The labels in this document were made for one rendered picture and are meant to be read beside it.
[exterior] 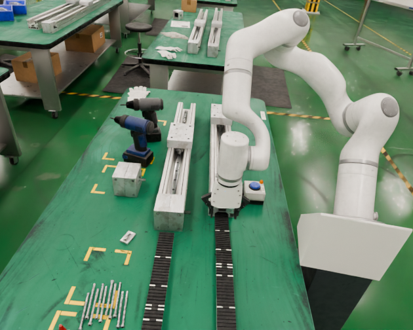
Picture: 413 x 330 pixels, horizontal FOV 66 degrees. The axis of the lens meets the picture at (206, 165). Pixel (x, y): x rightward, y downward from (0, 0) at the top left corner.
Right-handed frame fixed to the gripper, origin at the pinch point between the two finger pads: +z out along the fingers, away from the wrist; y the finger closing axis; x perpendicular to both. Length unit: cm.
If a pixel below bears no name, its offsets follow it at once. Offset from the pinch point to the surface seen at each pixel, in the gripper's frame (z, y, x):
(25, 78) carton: 58, -200, 242
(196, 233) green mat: 6.5, -9.1, -4.3
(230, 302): 3.3, 1.6, -31.8
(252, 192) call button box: 0.6, 11.8, 13.6
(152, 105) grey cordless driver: -13, -34, 55
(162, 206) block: -3.0, -21.4, -1.9
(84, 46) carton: 55, -176, 358
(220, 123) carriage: -3, 0, 62
